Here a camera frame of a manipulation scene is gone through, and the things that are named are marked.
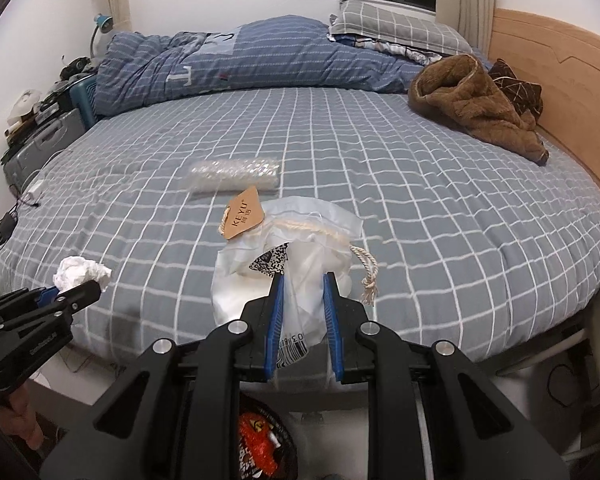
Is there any wooden headboard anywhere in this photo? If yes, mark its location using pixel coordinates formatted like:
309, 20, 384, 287
487, 7, 600, 201

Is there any clear bubble wrap roll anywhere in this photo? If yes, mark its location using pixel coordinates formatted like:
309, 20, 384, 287
185, 156, 281, 196

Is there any white tissue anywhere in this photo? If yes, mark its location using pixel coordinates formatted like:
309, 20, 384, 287
52, 256, 113, 293

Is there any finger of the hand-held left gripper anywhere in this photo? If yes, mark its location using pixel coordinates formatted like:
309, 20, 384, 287
0, 280, 103, 333
0, 287, 61, 326

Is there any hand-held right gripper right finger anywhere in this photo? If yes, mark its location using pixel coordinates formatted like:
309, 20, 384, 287
322, 272, 571, 480

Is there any white plastic device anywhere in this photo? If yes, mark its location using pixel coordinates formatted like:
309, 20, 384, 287
7, 89, 43, 133

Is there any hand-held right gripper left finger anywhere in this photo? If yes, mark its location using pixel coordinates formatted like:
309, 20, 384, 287
40, 274, 286, 480

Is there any grey checkered bed sheet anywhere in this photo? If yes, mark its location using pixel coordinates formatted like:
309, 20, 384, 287
0, 87, 600, 361

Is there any black white patterned card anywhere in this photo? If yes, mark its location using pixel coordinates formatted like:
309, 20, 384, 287
250, 242, 291, 273

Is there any teal desk lamp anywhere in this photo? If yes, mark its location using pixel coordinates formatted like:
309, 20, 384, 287
87, 14, 115, 68

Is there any grey checkered pillow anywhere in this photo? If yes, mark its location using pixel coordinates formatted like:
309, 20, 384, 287
327, 0, 473, 56

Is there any brown fleece garment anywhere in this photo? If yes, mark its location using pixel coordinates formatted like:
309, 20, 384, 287
407, 54, 550, 165

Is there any grey suitcase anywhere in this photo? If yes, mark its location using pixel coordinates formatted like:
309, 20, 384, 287
1, 107, 88, 196

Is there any patterned blue pillow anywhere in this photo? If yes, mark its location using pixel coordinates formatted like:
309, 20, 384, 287
330, 35, 441, 66

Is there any blue striped quilt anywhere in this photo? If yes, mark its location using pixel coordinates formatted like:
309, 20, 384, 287
92, 15, 431, 116

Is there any brown paper tag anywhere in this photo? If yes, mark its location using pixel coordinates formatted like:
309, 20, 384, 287
217, 186, 266, 241

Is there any red plastic bag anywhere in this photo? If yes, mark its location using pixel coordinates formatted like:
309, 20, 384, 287
238, 412, 281, 476

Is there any white drawstring pouch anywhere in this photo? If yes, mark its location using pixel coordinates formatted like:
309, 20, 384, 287
220, 217, 379, 306

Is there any white drawstring bag with tag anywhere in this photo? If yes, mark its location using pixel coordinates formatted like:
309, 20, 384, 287
211, 196, 363, 361

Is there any dark brown patterned cushion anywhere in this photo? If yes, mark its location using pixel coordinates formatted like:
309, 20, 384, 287
487, 58, 545, 121

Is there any black cable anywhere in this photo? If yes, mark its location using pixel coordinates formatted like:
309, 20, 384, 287
0, 185, 41, 261
547, 360, 581, 406

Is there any dark clutter pile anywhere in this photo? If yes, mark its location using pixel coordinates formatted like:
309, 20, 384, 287
57, 57, 96, 83

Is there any person's left hand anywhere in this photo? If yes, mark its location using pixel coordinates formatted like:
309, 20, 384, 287
0, 389, 45, 453

